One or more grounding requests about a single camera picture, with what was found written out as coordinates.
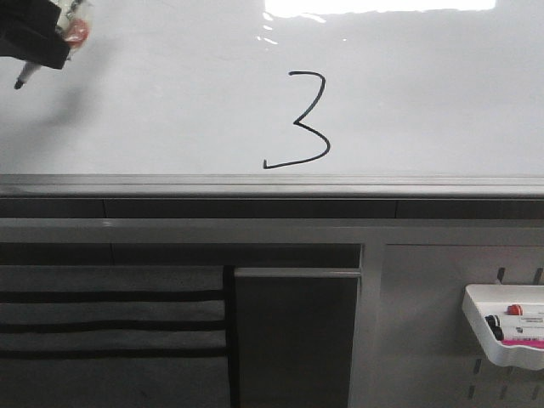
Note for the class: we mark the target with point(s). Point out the white plastic marker tray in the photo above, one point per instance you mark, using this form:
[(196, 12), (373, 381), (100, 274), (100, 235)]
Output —
[(482, 300)]

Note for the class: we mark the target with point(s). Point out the black capped marker lower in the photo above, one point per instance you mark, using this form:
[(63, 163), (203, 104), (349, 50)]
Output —
[(517, 333)]

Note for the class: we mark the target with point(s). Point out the white whiteboard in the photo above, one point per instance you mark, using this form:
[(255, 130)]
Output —
[(357, 88)]

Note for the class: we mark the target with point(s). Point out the black whiteboard marker with magnet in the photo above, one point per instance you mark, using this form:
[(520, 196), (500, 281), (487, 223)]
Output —
[(73, 26)]

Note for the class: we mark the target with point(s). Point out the black capped marker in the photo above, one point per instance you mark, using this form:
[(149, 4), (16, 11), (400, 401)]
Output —
[(517, 333), (514, 321)]

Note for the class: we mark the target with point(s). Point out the black capped marker upper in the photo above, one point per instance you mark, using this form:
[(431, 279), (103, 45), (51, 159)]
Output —
[(514, 321)]

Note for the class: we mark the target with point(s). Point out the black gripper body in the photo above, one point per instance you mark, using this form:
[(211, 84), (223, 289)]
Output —
[(36, 16)]

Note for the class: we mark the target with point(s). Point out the grey aluminium whiteboard tray rail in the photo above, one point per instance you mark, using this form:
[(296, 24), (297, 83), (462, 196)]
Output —
[(271, 185)]

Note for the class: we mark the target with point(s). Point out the grey pegboard panel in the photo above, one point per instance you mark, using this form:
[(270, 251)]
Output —
[(428, 354)]

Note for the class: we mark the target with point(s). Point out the dark grey cabinet panel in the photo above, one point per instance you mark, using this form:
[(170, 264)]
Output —
[(296, 338)]

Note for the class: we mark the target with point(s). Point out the red capped marker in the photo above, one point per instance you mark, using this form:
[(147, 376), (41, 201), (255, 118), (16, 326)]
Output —
[(525, 309)]

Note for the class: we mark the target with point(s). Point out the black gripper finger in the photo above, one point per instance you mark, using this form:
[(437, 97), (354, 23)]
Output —
[(22, 43)]

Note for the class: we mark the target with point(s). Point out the pink whiteboard eraser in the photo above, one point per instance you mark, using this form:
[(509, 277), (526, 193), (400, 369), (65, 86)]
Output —
[(539, 344)]

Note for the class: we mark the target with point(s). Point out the grey fabric pocket organizer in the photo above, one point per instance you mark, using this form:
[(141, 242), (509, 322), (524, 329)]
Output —
[(75, 336)]

